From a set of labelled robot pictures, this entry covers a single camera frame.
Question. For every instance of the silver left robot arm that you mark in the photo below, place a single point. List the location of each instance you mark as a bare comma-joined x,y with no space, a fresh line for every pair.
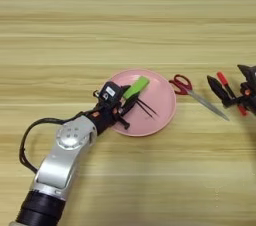
60,166

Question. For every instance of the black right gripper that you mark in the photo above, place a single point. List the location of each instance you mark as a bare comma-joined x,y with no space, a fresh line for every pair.
250,98

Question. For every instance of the green rectangular block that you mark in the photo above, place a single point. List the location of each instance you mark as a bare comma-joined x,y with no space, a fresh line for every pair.
136,87

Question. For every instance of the pink round plate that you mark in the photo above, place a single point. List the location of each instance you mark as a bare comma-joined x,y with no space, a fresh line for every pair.
160,103

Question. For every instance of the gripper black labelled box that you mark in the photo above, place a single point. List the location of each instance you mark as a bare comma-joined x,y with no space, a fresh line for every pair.
252,76
110,92

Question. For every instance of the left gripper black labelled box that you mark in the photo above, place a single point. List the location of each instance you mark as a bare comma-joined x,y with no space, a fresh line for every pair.
110,92

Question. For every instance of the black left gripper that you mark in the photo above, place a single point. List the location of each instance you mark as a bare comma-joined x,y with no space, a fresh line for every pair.
105,118

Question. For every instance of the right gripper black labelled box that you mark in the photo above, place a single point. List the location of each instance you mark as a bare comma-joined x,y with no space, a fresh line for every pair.
252,76

